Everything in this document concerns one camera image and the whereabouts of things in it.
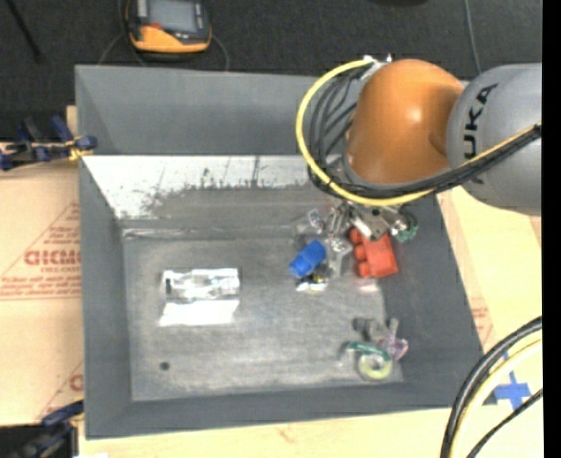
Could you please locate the brown cardboard board, red print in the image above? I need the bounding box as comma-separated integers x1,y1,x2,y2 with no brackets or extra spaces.
0,105,87,429

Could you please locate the small grey tool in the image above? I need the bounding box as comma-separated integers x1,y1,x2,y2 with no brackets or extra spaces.
353,317,401,345

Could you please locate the red toy brick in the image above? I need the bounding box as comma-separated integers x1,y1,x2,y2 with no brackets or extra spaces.
348,228,400,281

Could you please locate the black cylinder on white bracket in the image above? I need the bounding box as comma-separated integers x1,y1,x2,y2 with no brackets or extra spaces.
395,210,420,233

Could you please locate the grey metal bin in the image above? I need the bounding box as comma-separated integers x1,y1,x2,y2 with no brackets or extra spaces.
73,64,485,439

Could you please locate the small white and yellow object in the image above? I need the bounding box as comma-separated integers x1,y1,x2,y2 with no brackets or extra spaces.
295,274,330,294

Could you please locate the clear green tape dispenser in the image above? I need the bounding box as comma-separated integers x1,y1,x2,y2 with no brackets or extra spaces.
340,338,410,383

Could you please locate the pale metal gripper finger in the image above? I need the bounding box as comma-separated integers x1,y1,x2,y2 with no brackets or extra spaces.
295,209,330,250
325,236,354,277

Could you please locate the blue toy block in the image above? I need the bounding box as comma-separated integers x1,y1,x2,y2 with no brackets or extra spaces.
288,239,328,279

